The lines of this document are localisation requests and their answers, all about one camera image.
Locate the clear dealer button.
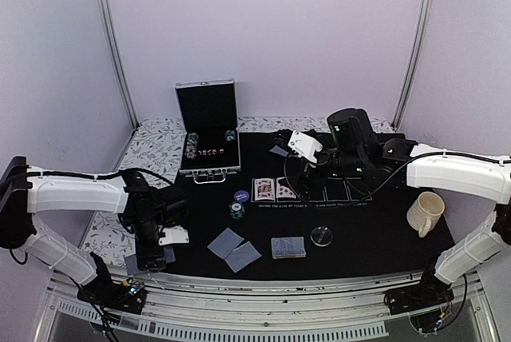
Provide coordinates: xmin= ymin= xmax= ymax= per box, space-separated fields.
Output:
xmin=311 ymin=226 xmax=333 ymax=248

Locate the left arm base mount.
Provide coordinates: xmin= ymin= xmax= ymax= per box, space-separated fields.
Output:
xmin=77 ymin=253 xmax=147 ymax=315

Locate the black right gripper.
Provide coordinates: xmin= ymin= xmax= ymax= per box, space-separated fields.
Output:
xmin=277 ymin=134 xmax=365 ymax=200

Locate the green poker chip pile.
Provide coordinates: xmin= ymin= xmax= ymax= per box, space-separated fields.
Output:
xmin=229 ymin=201 xmax=245 ymax=219

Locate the aluminium poker chip case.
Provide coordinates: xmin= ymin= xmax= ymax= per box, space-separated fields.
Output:
xmin=175 ymin=78 xmax=241 ymax=185

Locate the red dice row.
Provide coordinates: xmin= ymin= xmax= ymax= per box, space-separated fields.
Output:
xmin=197 ymin=149 xmax=224 ymax=157

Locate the blue patterned card deck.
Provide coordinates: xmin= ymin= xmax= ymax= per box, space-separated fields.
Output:
xmin=125 ymin=246 xmax=176 ymax=276

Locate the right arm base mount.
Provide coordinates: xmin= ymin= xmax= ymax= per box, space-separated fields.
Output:
xmin=383 ymin=267 xmax=454 ymax=315

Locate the left aluminium frame post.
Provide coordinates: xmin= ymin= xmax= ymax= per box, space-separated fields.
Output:
xmin=97 ymin=0 xmax=140 ymax=130

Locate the face-up diamonds card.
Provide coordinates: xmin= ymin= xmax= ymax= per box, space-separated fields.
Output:
xmin=275 ymin=177 xmax=297 ymax=201

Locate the purple small blind button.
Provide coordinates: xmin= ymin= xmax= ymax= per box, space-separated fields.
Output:
xmin=233 ymin=190 xmax=250 ymax=203

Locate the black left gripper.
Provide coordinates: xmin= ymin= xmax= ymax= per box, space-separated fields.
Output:
xmin=130 ymin=216 xmax=167 ymax=273

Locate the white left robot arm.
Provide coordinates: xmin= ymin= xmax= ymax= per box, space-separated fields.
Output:
xmin=1 ymin=156 xmax=189 ymax=305

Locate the face-up king card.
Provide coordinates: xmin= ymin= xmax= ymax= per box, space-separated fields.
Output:
xmin=254 ymin=178 xmax=275 ymax=201

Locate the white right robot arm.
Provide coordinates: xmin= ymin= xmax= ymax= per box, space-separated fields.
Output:
xmin=275 ymin=108 xmax=510 ymax=307

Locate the black poker mat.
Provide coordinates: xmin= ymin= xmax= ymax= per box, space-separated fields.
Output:
xmin=166 ymin=133 xmax=454 ymax=281

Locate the long poker chip stack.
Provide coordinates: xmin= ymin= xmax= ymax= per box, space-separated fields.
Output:
xmin=184 ymin=133 xmax=199 ymax=159

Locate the cream ribbed mug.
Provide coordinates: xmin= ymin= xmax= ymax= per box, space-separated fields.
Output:
xmin=406 ymin=191 xmax=445 ymax=238

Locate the aluminium frame post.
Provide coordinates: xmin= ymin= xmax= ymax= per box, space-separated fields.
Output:
xmin=97 ymin=0 xmax=140 ymax=130
xmin=391 ymin=0 xmax=433 ymax=130

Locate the floral white tablecloth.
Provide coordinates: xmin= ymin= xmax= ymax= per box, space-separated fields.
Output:
xmin=79 ymin=116 xmax=396 ymax=271

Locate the right aluminium frame post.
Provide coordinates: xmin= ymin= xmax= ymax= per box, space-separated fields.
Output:
xmin=391 ymin=0 xmax=433 ymax=130

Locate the short poker chip stack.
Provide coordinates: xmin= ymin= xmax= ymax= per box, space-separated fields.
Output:
xmin=224 ymin=130 xmax=237 ymax=142

